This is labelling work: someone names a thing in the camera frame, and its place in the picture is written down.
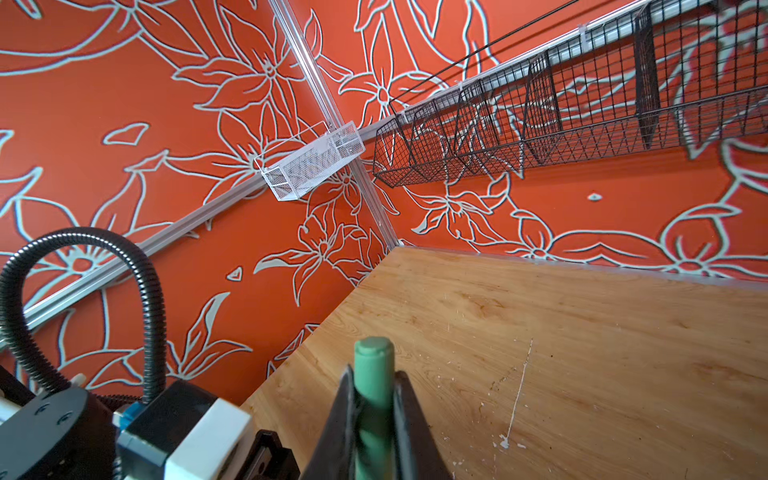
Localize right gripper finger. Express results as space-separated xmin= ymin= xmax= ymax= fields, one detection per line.
xmin=393 ymin=371 xmax=452 ymax=479

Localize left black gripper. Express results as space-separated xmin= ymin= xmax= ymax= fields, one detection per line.
xmin=236 ymin=365 xmax=362 ymax=480

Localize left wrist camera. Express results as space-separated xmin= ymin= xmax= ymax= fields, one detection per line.
xmin=113 ymin=380 xmax=256 ymax=479

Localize green pen cap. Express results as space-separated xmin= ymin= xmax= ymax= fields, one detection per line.
xmin=353 ymin=336 xmax=395 ymax=479

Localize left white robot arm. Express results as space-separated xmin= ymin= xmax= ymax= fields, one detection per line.
xmin=10 ymin=227 xmax=284 ymax=407

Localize clear plastic bin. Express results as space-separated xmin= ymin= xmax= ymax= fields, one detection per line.
xmin=259 ymin=122 xmax=365 ymax=201

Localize black wire mesh basket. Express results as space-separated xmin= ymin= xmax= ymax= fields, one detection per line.
xmin=372 ymin=1 xmax=767 ymax=188

